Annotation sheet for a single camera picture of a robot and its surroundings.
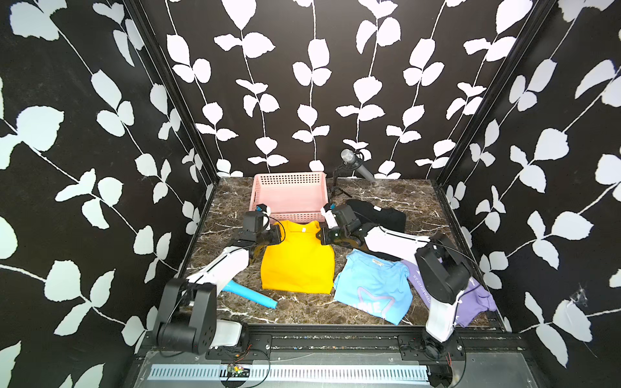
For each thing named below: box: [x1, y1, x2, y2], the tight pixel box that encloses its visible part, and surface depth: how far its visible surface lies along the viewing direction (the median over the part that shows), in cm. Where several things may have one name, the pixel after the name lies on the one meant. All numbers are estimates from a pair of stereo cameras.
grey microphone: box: [340, 148, 376, 184], surface depth 96 cm
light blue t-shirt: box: [333, 248, 414, 326], surface depth 86 cm
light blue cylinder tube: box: [222, 279, 279, 310], surface depth 85 cm
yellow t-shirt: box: [261, 219, 336, 295], surface depth 90 cm
